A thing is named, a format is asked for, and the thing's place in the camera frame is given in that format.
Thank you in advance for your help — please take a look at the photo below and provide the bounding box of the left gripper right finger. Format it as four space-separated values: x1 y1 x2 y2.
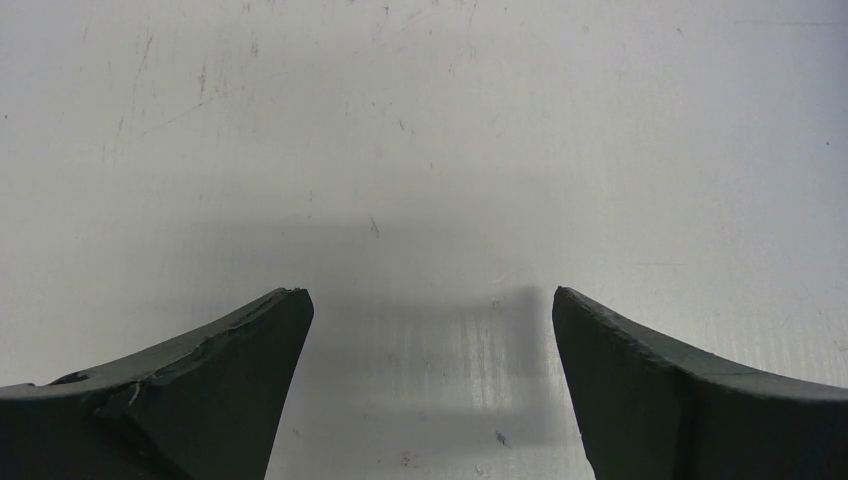
552 287 847 479

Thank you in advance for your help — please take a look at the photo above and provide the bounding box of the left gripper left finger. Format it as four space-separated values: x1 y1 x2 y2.
1 288 314 479

